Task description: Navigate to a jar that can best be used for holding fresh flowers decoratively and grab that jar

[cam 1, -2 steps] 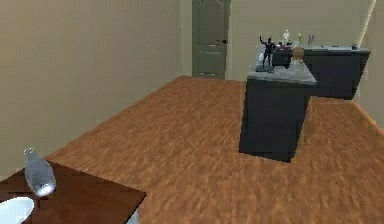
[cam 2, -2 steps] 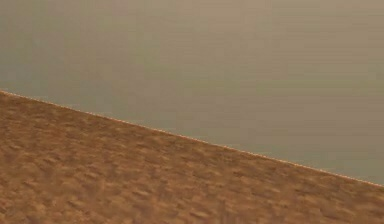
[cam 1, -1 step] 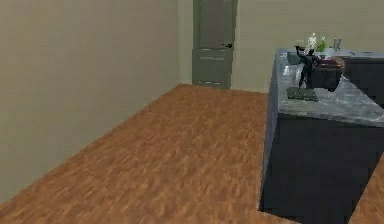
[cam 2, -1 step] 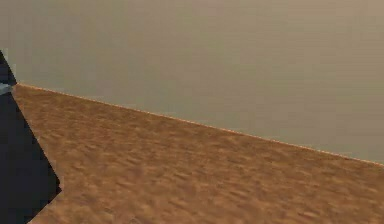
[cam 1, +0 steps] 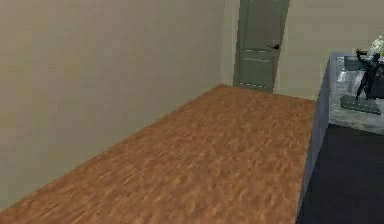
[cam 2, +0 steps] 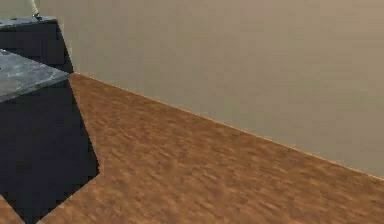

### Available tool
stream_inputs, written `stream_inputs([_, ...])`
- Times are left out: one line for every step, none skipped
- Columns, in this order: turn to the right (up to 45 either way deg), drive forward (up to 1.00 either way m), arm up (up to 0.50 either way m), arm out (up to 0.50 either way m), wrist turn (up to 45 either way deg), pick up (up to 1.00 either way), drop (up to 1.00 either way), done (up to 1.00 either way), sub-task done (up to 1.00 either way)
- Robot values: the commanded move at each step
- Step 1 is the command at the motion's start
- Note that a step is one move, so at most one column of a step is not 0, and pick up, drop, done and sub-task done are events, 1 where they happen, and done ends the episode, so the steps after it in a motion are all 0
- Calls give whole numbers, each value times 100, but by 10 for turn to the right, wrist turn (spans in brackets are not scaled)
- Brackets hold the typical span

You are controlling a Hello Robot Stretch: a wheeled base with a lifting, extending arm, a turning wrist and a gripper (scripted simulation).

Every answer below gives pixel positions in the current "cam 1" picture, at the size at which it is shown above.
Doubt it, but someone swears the grey room door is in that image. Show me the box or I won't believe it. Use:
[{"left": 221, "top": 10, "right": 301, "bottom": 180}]
[{"left": 232, "top": 0, "right": 291, "bottom": 94}]

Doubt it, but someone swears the grey cabinet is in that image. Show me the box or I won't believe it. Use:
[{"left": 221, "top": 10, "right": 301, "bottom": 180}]
[{"left": 295, "top": 51, "right": 384, "bottom": 224}]

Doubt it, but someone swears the pale green vase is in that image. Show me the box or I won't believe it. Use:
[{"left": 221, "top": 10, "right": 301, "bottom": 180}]
[{"left": 368, "top": 35, "right": 384, "bottom": 58}]

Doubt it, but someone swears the black figure statue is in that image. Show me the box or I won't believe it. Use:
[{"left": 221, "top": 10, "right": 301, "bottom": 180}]
[{"left": 339, "top": 48, "right": 383, "bottom": 116}]

